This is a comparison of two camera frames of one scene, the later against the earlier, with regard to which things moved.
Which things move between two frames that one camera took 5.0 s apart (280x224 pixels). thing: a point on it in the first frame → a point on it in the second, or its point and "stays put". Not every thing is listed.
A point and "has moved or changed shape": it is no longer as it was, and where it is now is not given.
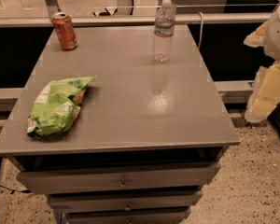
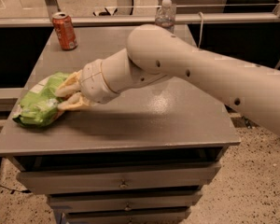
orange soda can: (65, 32) stays put
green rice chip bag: (57, 105) has moved or changed shape
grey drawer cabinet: (149, 137) stays put
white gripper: (278, 35) → (91, 81)
